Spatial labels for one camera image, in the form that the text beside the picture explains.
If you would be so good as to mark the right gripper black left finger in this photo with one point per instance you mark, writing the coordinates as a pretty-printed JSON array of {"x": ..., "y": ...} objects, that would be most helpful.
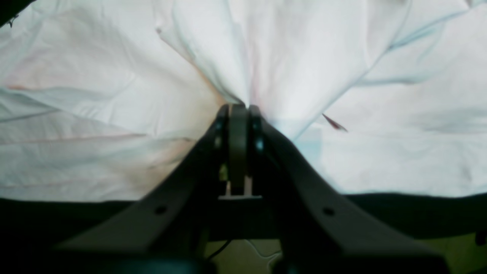
[{"x": 167, "y": 230}]

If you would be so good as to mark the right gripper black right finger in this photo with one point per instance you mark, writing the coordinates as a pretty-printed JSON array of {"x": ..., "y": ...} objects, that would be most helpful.
[{"x": 321, "y": 231}]

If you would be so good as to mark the light pink T-shirt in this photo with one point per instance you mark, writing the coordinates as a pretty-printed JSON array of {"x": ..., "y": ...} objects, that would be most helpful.
[{"x": 114, "y": 95}]

